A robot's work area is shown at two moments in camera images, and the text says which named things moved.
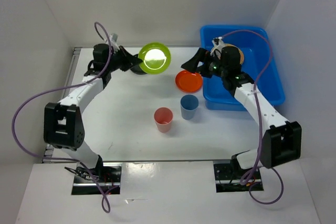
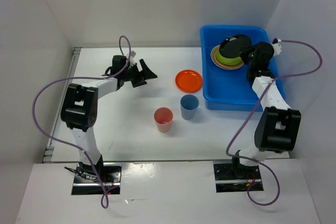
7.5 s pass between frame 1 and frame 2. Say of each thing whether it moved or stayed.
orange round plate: stayed
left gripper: moved
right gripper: moved
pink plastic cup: stayed
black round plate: moved
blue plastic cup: stayed
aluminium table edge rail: stayed
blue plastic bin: stayed
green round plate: moved
